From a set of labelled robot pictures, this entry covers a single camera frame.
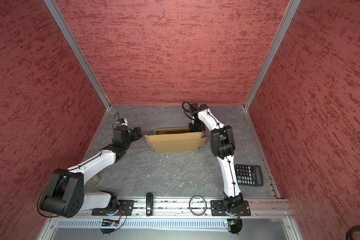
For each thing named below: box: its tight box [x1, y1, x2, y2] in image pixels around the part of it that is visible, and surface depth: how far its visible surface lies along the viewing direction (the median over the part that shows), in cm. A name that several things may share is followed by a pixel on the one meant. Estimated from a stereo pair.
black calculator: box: [234, 164, 264, 187], surface depth 85 cm
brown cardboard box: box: [144, 126, 207, 154], surface depth 78 cm
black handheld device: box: [146, 192, 154, 217], surface depth 74 cm
